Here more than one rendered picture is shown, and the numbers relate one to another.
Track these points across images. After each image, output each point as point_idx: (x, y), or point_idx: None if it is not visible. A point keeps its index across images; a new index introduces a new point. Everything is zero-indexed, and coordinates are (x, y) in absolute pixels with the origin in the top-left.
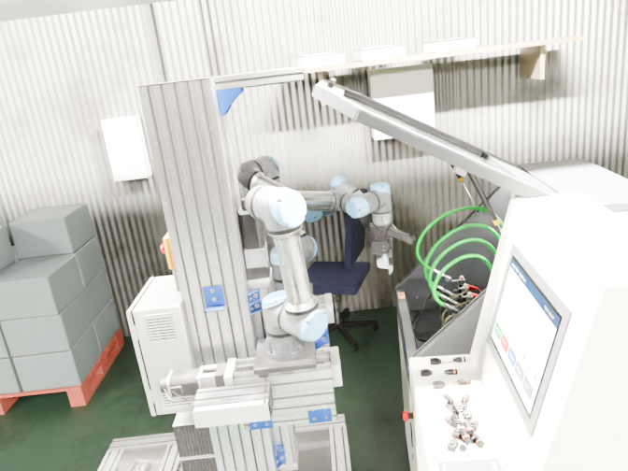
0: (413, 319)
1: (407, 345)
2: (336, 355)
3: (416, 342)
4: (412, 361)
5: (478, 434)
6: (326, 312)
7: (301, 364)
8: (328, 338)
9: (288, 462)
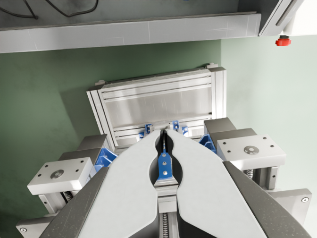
0: (12, 15)
1: (209, 35)
2: (256, 160)
3: (198, 14)
4: (309, 28)
5: None
6: (87, 179)
7: (307, 209)
8: (101, 150)
9: None
